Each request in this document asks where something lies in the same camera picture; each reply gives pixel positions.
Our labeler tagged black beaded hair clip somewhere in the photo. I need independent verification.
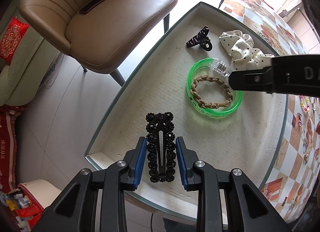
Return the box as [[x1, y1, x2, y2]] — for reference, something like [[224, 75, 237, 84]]
[[146, 112, 176, 183]]

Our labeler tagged small silver earring clip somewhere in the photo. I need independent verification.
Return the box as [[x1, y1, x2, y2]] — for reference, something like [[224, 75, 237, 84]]
[[297, 112, 303, 127]]

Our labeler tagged braided tan leather bracelet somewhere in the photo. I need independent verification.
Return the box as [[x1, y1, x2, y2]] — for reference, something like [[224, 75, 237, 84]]
[[189, 75, 234, 110]]

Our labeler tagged tan leather chair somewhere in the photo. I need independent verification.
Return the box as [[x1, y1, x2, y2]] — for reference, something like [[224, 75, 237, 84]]
[[19, 0, 178, 85]]

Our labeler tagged green translucent bangle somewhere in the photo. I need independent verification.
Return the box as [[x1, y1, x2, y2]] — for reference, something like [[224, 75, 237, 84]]
[[184, 58, 244, 119]]

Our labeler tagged patterned vinyl tablecloth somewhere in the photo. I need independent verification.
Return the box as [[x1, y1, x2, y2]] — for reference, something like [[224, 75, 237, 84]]
[[221, 0, 319, 223]]

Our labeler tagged red patterned blanket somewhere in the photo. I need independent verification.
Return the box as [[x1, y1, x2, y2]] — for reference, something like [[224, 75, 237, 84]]
[[0, 105, 25, 193]]

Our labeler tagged pale green sofa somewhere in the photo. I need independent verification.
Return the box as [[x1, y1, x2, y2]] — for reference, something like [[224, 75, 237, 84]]
[[0, 25, 63, 108]]

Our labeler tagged red embroidered cushion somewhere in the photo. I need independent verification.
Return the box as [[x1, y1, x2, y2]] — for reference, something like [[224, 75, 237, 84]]
[[1, 17, 29, 65]]

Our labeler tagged white polka dot scrunchie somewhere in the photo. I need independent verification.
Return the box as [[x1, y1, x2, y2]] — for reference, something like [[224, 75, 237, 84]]
[[219, 30, 274, 71]]

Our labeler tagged black claw hair clip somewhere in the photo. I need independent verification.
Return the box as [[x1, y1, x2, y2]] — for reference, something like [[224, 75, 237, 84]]
[[185, 26, 213, 51]]

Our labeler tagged pink yellow beaded bracelet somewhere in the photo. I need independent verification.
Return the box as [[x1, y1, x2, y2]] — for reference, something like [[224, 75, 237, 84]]
[[299, 95, 317, 114]]

